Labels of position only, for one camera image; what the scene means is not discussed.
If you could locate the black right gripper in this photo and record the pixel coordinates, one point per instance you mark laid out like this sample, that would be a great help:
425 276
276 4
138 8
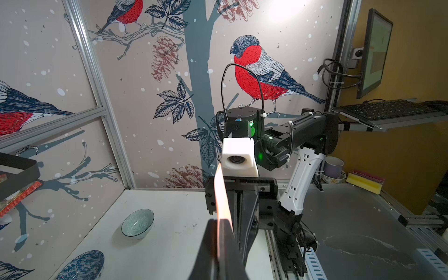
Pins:
258 194

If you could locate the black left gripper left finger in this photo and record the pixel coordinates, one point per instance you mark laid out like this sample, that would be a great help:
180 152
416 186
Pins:
206 264

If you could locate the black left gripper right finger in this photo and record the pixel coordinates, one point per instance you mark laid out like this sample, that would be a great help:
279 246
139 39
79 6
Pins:
229 259

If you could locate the pink square paper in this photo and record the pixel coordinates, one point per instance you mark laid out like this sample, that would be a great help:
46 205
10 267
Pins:
225 227

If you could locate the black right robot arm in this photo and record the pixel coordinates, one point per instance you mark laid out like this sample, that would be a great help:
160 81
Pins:
291 154

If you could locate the teal striped ceramic bowl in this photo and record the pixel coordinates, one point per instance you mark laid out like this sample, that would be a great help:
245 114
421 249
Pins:
138 224

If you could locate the grey mug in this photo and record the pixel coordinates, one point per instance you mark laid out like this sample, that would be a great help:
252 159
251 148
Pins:
333 167

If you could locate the blue patterned ceramic bowl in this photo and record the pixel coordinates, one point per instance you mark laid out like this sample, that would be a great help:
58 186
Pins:
87 266

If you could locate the yellow sponge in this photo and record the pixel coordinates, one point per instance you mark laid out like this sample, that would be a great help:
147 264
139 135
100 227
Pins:
365 181

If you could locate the black keyboard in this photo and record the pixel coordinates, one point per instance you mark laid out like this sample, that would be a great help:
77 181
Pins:
391 109

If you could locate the computer monitor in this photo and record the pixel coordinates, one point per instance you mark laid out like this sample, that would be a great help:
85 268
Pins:
376 46

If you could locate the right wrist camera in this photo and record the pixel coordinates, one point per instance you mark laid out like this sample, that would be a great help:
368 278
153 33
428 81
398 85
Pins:
238 158

